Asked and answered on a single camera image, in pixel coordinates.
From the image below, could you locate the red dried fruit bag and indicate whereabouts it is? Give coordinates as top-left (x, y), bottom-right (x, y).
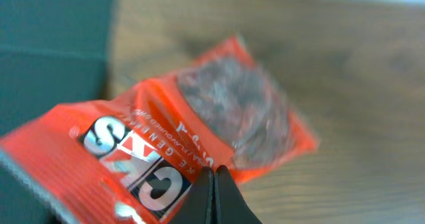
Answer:
top-left (1, 36), bottom-right (318, 223)

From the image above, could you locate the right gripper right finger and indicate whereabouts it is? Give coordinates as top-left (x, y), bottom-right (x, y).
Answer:
top-left (214, 166), bottom-right (262, 224)

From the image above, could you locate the dark green gift box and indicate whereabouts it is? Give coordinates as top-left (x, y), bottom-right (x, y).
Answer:
top-left (1, 0), bottom-right (115, 223)

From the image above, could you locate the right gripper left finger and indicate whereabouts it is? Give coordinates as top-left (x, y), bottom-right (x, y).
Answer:
top-left (169, 167), bottom-right (214, 224)

